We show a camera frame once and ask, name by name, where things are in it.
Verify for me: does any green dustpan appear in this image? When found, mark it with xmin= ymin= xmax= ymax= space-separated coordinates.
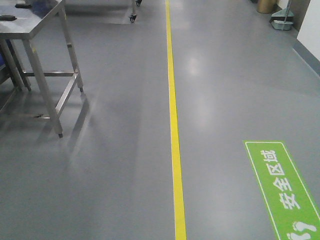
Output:
xmin=269 ymin=0 xmax=295 ymax=31

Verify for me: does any brown cylindrical column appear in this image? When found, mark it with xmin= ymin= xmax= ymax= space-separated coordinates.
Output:
xmin=256 ymin=0 xmax=278 ymax=14

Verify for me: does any green floor safety sign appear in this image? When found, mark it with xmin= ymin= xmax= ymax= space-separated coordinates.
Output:
xmin=244 ymin=140 xmax=320 ymax=240

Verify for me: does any stainless steel work table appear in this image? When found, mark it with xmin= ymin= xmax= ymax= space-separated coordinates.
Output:
xmin=0 ymin=0 xmax=84 ymax=138

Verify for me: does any brake pad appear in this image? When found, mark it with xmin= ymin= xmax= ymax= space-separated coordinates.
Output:
xmin=15 ymin=3 xmax=32 ymax=9
xmin=0 ymin=14 xmax=17 ymax=22

